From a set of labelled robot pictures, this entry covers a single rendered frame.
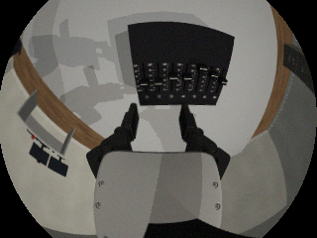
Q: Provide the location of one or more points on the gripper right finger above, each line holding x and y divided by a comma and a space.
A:
198, 142

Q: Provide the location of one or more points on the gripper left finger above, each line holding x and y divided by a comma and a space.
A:
120, 140

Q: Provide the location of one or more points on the black lighting desk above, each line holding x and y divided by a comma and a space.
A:
171, 52

